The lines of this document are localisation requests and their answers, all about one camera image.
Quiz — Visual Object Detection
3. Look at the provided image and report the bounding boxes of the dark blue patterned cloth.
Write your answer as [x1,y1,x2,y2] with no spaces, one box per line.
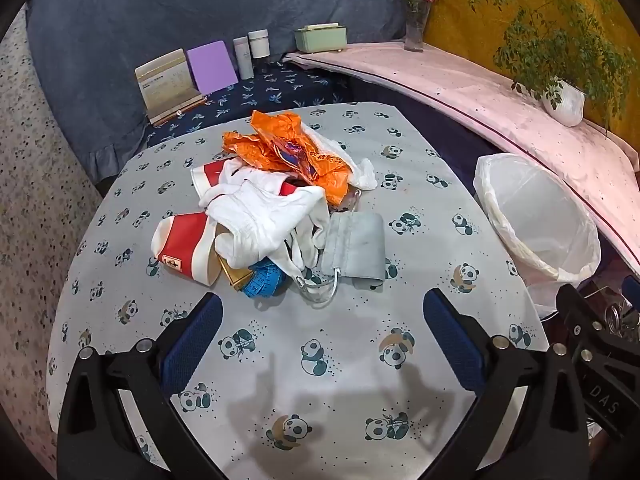
[145,62,351,148]

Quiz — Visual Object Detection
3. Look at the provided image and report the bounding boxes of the glass jar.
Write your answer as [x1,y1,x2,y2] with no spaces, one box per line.
[602,300,640,341]

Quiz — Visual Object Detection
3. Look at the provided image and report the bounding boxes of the red and white paper cup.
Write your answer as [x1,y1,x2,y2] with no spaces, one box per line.
[151,211,226,286]
[190,160,301,201]

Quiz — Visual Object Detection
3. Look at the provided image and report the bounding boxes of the clear plastic glasses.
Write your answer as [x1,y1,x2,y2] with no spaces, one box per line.
[292,265,341,306]

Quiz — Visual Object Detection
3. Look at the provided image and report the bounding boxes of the slim white bottle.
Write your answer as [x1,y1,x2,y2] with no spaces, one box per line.
[233,36,255,80]

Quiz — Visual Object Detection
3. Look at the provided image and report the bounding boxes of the panda print tablecloth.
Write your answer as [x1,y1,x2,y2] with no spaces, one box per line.
[45,102,551,480]

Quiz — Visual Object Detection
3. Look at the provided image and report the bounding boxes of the orange plastic bag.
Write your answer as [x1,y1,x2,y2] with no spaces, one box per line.
[222,110,351,206]

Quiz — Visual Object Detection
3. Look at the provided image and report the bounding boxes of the yellow cloth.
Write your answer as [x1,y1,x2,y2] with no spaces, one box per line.
[425,0,640,156]

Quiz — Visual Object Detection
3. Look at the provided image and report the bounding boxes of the green plant in white pot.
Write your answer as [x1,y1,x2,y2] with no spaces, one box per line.
[467,0,626,128]

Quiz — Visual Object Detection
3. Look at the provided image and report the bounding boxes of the glass vase with pink flowers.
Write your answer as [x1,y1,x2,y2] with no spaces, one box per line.
[386,0,443,53]

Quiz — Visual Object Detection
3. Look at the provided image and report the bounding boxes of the pink cloth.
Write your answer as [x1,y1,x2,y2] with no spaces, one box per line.
[282,42,640,261]

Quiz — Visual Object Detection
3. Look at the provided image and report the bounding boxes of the blue measuring tape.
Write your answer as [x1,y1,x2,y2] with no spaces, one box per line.
[240,258,286,300]

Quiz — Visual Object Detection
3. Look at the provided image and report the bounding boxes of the small gold box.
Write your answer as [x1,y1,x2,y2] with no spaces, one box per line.
[217,255,253,291]

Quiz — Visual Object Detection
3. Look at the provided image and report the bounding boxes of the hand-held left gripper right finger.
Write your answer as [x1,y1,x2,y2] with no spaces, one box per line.
[422,287,591,480]

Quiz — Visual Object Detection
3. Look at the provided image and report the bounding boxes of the pale green tissue box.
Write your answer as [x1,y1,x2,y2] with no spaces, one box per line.
[293,23,348,54]

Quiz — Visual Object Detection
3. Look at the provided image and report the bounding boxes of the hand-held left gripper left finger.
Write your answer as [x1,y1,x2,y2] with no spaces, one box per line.
[57,292,223,480]

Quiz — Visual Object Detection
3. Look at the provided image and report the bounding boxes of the white jar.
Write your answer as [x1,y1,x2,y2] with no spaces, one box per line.
[248,30,271,59]

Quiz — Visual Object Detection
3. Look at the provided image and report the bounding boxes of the white cotton glove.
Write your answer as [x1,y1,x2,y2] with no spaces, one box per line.
[200,157,301,211]
[205,180,331,268]

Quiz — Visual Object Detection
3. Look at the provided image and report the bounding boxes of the grey face mask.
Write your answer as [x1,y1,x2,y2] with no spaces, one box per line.
[317,211,386,293]

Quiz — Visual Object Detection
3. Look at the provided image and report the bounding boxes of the purple notebook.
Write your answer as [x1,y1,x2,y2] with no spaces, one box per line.
[186,40,239,96]

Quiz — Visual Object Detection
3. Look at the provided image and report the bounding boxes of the blue-grey fabric cover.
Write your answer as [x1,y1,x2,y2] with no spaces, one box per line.
[25,0,436,181]

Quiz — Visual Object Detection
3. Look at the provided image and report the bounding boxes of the bin with white bag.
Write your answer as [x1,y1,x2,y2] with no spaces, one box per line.
[472,152,601,318]

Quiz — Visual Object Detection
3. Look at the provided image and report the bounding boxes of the beige open card box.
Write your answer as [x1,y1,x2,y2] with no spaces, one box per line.
[134,49,207,128]

